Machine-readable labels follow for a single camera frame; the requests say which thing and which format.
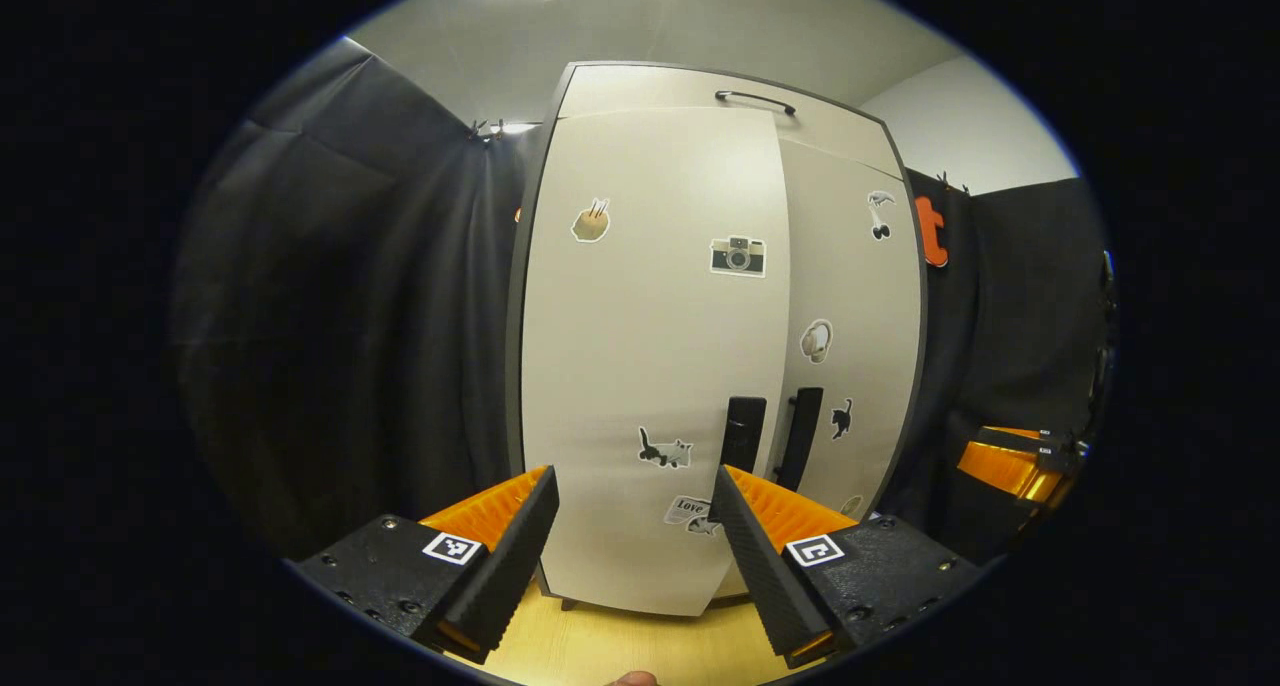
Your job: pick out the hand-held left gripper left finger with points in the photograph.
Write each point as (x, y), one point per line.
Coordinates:
(510, 566)

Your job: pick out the white cabinet door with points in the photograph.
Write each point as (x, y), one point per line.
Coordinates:
(850, 286)
(640, 346)

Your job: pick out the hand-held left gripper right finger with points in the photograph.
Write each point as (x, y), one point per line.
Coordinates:
(760, 576)

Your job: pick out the white shoe cabinet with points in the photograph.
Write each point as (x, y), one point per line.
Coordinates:
(514, 316)

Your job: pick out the white cabinet drawer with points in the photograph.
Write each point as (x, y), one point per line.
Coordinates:
(640, 86)

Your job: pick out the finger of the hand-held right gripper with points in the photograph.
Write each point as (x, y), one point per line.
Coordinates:
(1040, 446)
(1005, 469)

